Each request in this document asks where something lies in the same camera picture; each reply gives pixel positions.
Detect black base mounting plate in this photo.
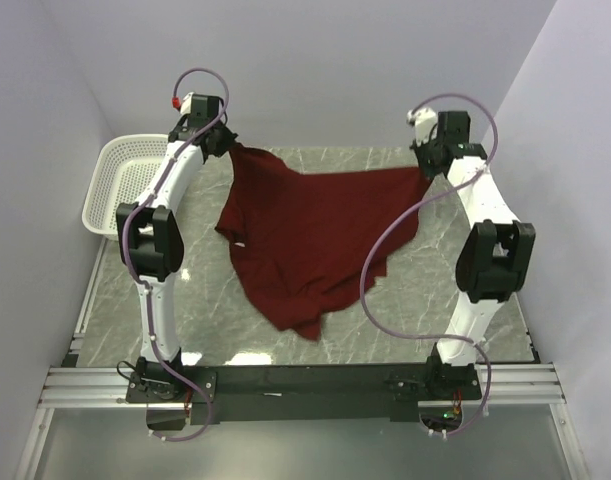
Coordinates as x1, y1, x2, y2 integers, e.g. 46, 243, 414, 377
126, 361, 482, 425

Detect dark red t shirt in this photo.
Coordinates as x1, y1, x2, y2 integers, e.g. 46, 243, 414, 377
215, 145, 430, 341

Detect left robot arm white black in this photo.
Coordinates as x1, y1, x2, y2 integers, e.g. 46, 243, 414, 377
116, 93, 236, 402

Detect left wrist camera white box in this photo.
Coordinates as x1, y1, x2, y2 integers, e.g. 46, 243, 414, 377
172, 92, 194, 116

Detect white perforated plastic basket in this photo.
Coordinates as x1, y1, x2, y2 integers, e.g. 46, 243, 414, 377
82, 134, 167, 240

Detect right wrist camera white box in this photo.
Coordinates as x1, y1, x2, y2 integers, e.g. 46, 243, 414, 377
407, 107, 438, 146

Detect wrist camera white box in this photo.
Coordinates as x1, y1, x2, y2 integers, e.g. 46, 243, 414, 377
172, 92, 194, 116
407, 107, 438, 146

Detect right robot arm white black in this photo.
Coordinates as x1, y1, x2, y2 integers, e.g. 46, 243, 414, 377
407, 107, 536, 399

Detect aluminium frame rail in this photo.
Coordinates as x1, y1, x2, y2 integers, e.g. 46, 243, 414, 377
34, 231, 587, 479

